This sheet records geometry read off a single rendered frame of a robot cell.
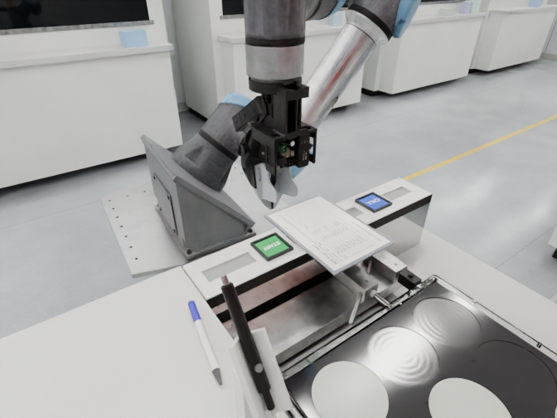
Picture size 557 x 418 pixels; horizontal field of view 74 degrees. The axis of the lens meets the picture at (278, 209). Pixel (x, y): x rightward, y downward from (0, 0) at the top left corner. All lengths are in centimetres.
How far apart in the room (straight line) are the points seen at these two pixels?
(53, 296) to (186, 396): 178
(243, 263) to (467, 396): 37
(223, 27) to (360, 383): 335
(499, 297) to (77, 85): 284
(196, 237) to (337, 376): 45
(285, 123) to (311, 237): 27
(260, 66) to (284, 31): 5
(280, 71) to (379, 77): 465
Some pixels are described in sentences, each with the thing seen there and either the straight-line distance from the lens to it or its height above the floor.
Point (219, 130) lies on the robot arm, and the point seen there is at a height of 106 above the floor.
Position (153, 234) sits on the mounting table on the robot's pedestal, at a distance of 98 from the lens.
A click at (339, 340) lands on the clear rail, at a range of 60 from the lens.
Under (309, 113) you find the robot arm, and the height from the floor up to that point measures 110.
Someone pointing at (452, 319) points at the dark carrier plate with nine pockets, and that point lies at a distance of 69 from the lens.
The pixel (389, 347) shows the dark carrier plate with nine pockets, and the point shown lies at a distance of 62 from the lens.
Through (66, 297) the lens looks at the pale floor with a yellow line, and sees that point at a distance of 218.
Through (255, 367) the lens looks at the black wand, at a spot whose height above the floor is 108.
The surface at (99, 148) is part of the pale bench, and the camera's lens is 324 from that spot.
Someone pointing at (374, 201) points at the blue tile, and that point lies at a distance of 81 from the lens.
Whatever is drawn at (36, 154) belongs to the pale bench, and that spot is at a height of 26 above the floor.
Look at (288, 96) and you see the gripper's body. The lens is 47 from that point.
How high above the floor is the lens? 137
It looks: 33 degrees down
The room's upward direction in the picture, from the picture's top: straight up
